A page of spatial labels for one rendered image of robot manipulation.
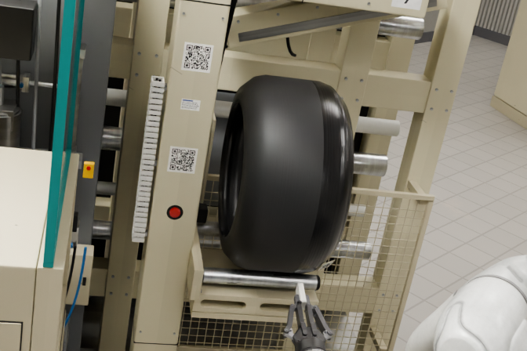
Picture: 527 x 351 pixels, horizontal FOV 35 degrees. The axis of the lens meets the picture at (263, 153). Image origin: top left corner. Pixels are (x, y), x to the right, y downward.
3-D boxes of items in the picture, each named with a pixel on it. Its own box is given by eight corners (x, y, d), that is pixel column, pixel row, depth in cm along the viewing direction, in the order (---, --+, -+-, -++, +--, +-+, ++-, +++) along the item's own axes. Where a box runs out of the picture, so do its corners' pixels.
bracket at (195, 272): (189, 300, 230) (194, 269, 227) (180, 231, 267) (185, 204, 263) (201, 301, 231) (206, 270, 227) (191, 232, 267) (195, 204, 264)
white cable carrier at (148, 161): (131, 241, 235) (151, 81, 217) (131, 233, 239) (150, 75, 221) (147, 243, 236) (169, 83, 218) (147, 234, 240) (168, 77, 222)
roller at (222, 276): (198, 285, 234) (200, 276, 231) (197, 273, 238) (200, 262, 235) (317, 294, 241) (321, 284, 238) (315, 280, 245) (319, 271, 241)
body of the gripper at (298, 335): (332, 349, 202) (326, 320, 209) (298, 347, 200) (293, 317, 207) (325, 369, 206) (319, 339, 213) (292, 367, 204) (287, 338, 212)
